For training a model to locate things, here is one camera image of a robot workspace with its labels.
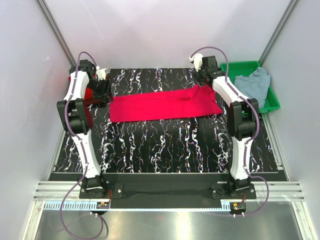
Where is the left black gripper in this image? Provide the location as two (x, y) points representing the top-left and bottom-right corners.
(86, 78), (114, 103)

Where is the magenta t shirt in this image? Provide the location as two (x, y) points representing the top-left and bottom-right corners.
(110, 84), (222, 123)

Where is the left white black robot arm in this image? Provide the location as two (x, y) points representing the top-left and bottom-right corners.
(56, 59), (113, 199)

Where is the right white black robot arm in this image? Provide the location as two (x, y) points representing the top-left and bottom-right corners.
(193, 53), (260, 199)

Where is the folded dark red t shirt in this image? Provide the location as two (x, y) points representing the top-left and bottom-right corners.
(84, 97), (106, 106)

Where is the green plastic bin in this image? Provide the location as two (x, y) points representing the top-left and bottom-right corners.
(220, 61), (280, 113)

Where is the grey blue t shirt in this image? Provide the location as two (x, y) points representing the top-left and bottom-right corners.
(234, 67), (271, 109)

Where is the left orange connector box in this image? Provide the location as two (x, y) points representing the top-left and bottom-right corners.
(96, 200), (111, 210)

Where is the orange connector box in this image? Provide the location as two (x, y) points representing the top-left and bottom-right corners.
(96, 200), (111, 210)
(230, 201), (247, 212)

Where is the right orange connector box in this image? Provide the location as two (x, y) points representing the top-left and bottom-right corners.
(230, 201), (247, 212)

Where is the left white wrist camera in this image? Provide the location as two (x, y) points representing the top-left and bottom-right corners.
(95, 65), (110, 81)

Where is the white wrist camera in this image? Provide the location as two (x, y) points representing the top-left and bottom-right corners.
(189, 53), (204, 72)
(95, 65), (110, 81)

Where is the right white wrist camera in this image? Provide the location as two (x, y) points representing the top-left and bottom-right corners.
(189, 53), (204, 72)

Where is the left aluminium corner post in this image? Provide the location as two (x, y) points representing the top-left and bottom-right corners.
(35, 0), (77, 66)

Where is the aluminium corner post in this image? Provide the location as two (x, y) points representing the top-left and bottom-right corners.
(258, 0), (300, 66)
(35, 0), (77, 66)

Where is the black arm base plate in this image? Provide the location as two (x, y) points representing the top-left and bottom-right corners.
(78, 173), (255, 199)

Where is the right aluminium corner post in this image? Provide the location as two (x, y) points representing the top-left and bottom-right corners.
(258, 0), (300, 66)

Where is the aluminium front rail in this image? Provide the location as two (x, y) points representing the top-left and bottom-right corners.
(33, 181), (304, 202)

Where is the white slotted cable duct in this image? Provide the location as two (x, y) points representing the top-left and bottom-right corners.
(44, 200), (231, 212)

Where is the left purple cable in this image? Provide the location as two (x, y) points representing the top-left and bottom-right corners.
(59, 51), (109, 238)

